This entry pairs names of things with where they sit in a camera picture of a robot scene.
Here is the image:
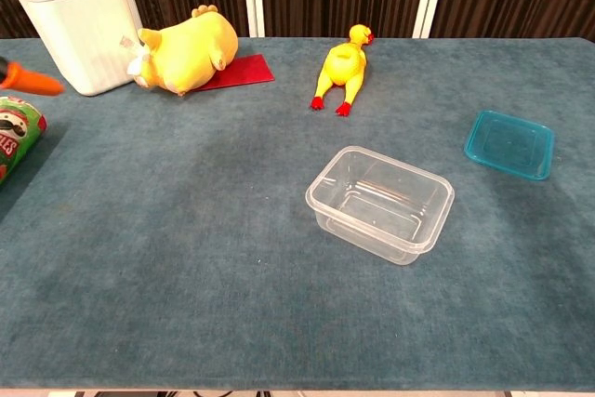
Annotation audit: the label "teal table cloth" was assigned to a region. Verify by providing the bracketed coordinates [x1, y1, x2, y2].
[0, 36, 595, 392]

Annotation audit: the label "yellow plush pig toy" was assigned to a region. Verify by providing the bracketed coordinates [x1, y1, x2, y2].
[126, 4, 240, 98]

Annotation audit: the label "clear plastic container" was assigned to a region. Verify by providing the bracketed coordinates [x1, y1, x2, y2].
[305, 145, 456, 267]

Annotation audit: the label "green Pringles can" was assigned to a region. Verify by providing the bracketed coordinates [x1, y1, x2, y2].
[0, 95, 49, 187]

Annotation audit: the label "blue translucent lid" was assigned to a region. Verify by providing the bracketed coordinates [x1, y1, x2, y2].
[463, 110, 556, 181]

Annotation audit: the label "red flat card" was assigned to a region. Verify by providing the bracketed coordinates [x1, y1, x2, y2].
[192, 53, 276, 93]

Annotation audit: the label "white square bin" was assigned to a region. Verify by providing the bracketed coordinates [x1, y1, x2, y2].
[9, 0, 143, 98]

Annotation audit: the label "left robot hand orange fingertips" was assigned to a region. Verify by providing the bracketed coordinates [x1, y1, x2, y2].
[0, 0, 103, 98]

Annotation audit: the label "yellow rubber chicken toy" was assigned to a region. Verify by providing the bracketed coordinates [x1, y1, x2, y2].
[310, 23, 376, 118]

